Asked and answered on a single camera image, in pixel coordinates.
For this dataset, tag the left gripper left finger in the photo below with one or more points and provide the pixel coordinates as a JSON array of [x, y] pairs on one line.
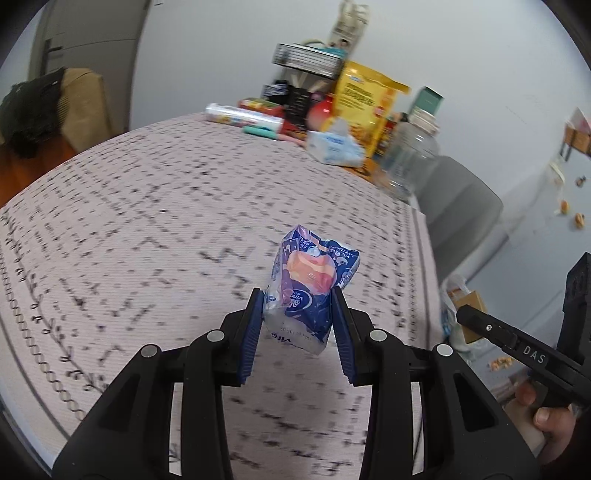
[[126, 433]]

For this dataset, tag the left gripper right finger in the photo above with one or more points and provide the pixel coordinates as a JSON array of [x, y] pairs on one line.
[[430, 415]]

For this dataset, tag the blue pink tissue packet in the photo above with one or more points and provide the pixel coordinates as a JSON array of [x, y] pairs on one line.
[[298, 296]]

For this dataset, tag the person's right hand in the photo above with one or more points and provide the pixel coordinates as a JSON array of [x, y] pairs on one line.
[[547, 431]]

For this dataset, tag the grey chair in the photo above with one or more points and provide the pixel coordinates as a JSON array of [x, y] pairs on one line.
[[461, 210]]

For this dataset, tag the pink patterned tablecloth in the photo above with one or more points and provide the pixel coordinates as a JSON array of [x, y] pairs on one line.
[[154, 236]]

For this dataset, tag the white refrigerator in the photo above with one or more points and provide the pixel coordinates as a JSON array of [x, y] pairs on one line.
[[528, 274]]

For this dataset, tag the large clear plastic jar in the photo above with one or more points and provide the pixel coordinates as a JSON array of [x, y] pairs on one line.
[[412, 154]]

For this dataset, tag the blue white tissue pack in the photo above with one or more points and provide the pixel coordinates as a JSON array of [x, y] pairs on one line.
[[336, 146]]

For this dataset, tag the brown paper bag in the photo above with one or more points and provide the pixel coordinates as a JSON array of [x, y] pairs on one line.
[[84, 110]]

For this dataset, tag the teal pen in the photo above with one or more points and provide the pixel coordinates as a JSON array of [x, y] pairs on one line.
[[260, 132]]

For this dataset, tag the white plastic wrap roll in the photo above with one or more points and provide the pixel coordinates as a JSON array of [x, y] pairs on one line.
[[235, 116]]

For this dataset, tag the yellow snack bag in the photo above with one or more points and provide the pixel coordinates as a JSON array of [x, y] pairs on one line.
[[363, 98]]

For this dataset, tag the red green box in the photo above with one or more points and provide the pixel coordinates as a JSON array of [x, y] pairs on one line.
[[262, 106]]

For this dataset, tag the red round object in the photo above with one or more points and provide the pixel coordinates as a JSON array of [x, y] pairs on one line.
[[320, 112]]

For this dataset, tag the black pen holder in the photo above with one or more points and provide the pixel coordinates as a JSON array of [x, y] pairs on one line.
[[296, 102]]

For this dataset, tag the metal mesh basket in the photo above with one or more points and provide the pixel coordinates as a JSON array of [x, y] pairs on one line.
[[308, 60]]

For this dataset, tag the grey door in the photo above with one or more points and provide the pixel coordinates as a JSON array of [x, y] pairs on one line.
[[100, 35]]

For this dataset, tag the white paper bag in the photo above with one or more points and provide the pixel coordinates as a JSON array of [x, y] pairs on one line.
[[352, 20]]

